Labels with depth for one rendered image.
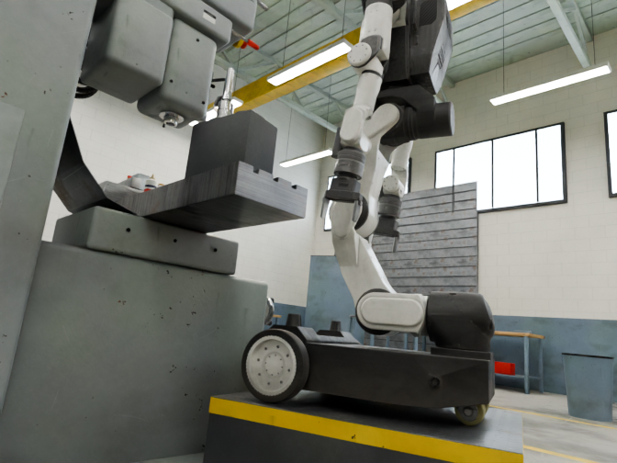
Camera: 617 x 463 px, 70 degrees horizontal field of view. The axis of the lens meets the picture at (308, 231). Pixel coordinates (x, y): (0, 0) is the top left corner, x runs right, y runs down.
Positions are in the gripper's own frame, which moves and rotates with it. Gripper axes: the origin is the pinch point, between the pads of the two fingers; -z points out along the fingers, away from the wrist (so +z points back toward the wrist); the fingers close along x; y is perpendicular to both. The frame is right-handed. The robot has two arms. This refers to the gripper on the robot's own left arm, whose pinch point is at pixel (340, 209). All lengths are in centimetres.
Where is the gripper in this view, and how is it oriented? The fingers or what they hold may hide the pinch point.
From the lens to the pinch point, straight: 134.1
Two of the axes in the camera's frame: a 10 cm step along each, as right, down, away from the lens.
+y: -4.9, -2.4, -8.4
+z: 2.2, -9.6, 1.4
